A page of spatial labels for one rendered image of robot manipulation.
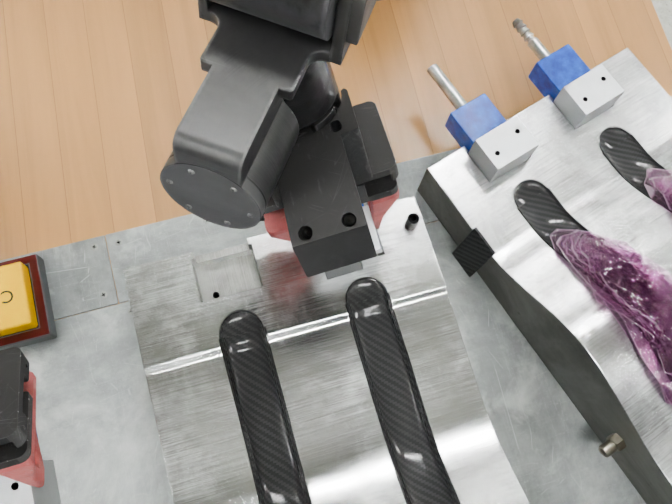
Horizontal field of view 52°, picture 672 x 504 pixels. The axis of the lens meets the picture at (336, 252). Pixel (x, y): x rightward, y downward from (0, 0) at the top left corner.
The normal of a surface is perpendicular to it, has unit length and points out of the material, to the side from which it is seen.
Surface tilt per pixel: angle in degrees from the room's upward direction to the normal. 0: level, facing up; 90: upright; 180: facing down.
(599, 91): 0
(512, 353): 0
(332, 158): 22
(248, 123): 9
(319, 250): 72
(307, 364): 3
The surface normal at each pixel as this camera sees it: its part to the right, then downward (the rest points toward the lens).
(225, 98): 0.11, -0.43
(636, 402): 0.21, -0.07
